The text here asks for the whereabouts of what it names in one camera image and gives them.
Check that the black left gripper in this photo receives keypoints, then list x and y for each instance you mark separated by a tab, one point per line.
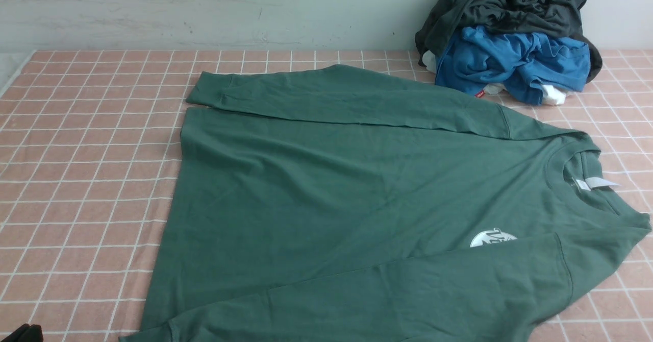
26	333

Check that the blue crumpled garment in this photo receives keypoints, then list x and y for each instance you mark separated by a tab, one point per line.
522	62

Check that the green long sleeve shirt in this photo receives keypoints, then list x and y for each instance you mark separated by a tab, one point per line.
343	204

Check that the dark grey crumpled garment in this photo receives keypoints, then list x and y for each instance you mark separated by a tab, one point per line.
555	18

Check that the pink checkered tablecloth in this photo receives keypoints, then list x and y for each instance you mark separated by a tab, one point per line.
90	155

